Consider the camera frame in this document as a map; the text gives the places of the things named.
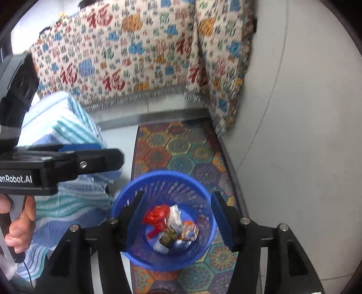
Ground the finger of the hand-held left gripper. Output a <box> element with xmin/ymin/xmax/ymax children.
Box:
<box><xmin>17</xmin><ymin>142</ymin><xmax>103</xmax><ymax>160</ymax></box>
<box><xmin>75</xmin><ymin>148</ymin><xmax>125</xmax><ymax>181</ymax></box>

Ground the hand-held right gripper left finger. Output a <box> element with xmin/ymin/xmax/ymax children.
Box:
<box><xmin>33</xmin><ymin>191</ymin><xmax>145</xmax><ymax>294</ymax></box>

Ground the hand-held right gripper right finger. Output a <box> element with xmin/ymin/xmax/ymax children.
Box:
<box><xmin>211</xmin><ymin>191</ymin><xmax>326</xmax><ymax>294</ymax></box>

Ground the red plastic bag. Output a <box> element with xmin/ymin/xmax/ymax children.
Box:
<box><xmin>142</xmin><ymin>205</ymin><xmax>171</xmax><ymax>239</ymax></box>

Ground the silver wrapper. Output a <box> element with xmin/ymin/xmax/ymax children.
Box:
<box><xmin>167</xmin><ymin>204</ymin><xmax>188</xmax><ymax>231</ymax></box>

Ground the blue plastic basket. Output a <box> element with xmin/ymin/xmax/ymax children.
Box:
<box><xmin>111</xmin><ymin>170</ymin><xmax>218</xmax><ymax>272</ymax></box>

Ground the person's left hand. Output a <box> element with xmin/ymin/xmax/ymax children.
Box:
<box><xmin>0</xmin><ymin>194</ymin><xmax>37</xmax><ymax>254</ymax></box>

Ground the blue striped tablecloth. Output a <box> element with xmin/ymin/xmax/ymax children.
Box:
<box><xmin>15</xmin><ymin>92</ymin><xmax>123</xmax><ymax>282</ymax></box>

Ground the colourful hexagon floor mat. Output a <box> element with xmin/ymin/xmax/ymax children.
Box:
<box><xmin>131</xmin><ymin>118</ymin><xmax>249</xmax><ymax>294</ymax></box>

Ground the printed blanket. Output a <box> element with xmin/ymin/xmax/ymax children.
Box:
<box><xmin>28</xmin><ymin>0</ymin><xmax>256</xmax><ymax>138</ymax></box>

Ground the black cable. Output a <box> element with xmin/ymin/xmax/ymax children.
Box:
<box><xmin>23</xmin><ymin>258</ymin><xmax>32</xmax><ymax>282</ymax></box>

